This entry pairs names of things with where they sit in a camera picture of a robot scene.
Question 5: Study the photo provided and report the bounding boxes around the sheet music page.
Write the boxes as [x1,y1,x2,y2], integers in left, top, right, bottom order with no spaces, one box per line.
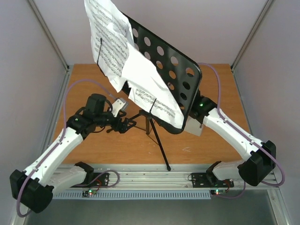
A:
[122,45,184,128]

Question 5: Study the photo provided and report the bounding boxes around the black tripod music stand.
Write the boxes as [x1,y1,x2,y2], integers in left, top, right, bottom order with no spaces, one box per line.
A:
[96,16,203,171]

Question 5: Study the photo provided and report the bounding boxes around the white metronome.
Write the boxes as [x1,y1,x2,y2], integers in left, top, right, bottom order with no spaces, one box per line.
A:
[184,117,203,136]

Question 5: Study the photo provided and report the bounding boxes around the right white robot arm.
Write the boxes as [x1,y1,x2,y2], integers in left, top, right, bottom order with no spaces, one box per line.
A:
[190,96,276,186]

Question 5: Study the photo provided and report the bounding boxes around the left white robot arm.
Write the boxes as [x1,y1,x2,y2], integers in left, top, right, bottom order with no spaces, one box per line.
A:
[9,94,136,217]

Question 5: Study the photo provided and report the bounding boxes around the white sheet paper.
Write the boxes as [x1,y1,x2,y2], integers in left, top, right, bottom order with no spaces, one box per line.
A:
[84,0,134,92]

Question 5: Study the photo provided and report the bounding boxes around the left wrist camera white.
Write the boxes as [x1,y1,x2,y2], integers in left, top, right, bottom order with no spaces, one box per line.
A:
[112,98,128,117]

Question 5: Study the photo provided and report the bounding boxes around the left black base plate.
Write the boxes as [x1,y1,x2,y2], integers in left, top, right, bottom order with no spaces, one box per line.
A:
[72,172,110,188]

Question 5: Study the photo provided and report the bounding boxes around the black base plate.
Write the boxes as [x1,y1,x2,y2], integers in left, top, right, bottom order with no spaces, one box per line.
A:
[187,172,234,188]
[72,172,110,188]

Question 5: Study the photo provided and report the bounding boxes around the aluminium front rail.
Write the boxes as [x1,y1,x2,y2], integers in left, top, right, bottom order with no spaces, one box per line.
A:
[51,164,273,190]

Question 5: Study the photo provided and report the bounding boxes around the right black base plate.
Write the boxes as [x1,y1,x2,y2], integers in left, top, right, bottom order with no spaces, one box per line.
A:
[187,172,234,188]

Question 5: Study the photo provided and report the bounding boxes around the grey slotted cable duct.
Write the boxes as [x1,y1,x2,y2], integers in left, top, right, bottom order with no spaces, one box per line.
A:
[54,190,211,201]

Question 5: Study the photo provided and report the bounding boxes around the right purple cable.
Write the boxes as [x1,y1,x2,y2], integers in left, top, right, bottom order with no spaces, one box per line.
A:
[198,62,286,199]

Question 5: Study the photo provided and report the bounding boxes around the aluminium frame rail left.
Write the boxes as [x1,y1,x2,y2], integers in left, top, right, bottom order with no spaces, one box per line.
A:
[27,0,73,154]

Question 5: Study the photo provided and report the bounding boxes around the aluminium frame rail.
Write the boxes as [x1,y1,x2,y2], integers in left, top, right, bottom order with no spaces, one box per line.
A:
[27,0,73,154]
[231,0,277,100]

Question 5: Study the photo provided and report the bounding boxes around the aluminium frame rail right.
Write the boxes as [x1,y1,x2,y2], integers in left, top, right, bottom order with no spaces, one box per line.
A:
[231,0,277,100]

